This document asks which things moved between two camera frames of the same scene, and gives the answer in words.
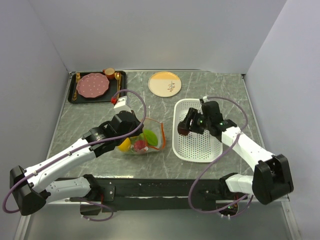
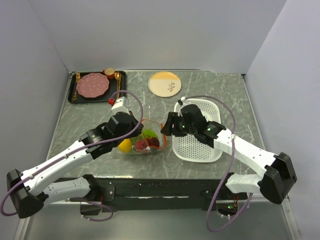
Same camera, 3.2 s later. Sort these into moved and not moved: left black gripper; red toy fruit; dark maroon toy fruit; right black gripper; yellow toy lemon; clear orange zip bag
Moved: dark maroon toy fruit; right black gripper
Not moved: red toy fruit; clear orange zip bag; left black gripper; yellow toy lemon
